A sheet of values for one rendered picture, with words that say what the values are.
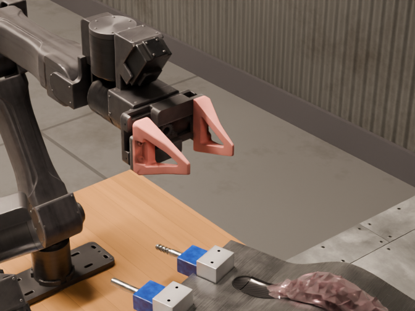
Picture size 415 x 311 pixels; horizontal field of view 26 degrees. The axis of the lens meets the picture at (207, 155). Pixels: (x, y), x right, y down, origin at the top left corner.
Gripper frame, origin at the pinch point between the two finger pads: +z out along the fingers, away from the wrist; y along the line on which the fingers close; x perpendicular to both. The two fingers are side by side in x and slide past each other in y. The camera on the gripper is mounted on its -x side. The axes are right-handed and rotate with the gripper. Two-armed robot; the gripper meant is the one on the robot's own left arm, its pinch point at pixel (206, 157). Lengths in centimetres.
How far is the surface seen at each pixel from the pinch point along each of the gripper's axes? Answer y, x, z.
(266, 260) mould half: 24.1, 34.3, -13.5
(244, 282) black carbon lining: 18.0, 34.7, -11.8
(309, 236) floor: 124, 122, -94
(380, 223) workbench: 52, 40, -14
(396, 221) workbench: 55, 40, -12
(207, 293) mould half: 11.9, 34.3, -13.1
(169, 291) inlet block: 5.8, 31.6, -14.4
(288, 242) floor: 117, 122, -95
